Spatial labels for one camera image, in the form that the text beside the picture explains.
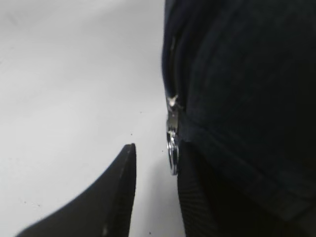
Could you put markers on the dark blue lunch bag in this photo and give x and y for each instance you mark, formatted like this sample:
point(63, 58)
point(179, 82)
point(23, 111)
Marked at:
point(240, 86)

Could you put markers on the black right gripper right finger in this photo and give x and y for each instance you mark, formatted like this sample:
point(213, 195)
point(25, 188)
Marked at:
point(211, 207)

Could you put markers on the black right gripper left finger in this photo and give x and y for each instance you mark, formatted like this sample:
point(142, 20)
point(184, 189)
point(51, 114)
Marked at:
point(103, 210)

